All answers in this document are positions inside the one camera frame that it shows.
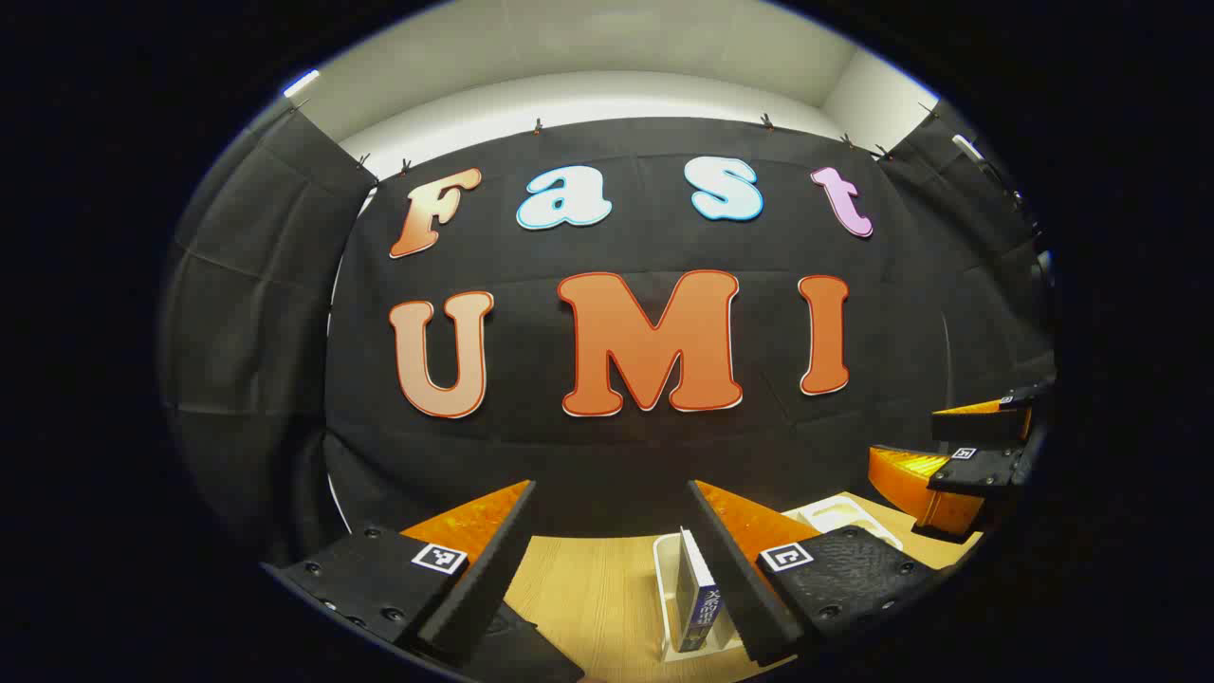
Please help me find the blue spine book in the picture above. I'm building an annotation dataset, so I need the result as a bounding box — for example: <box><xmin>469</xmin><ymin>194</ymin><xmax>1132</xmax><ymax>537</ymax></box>
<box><xmin>675</xmin><ymin>528</ymin><xmax>727</xmax><ymax>654</ymax></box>

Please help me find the black backdrop cloth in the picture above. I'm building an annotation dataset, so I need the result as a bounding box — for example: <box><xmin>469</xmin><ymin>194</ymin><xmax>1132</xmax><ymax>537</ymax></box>
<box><xmin>156</xmin><ymin>95</ymin><xmax>1058</xmax><ymax>570</ymax></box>

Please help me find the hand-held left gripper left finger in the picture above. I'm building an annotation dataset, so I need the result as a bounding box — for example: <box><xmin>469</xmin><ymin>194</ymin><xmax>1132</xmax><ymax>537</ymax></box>
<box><xmin>264</xmin><ymin>479</ymin><xmax>539</xmax><ymax>670</ymax></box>

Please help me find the white bookshelf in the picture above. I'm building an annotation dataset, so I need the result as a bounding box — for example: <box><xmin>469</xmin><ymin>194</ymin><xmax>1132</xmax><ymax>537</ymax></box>
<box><xmin>653</xmin><ymin>493</ymin><xmax>904</xmax><ymax>665</ymax></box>

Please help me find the black schoolbag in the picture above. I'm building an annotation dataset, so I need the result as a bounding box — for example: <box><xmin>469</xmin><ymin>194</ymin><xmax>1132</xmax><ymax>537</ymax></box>
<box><xmin>491</xmin><ymin>602</ymin><xmax>586</xmax><ymax>683</ymax></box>

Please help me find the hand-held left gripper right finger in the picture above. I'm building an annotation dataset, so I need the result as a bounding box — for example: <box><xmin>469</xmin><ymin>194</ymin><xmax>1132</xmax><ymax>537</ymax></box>
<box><xmin>688</xmin><ymin>479</ymin><xmax>940</xmax><ymax>667</ymax></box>

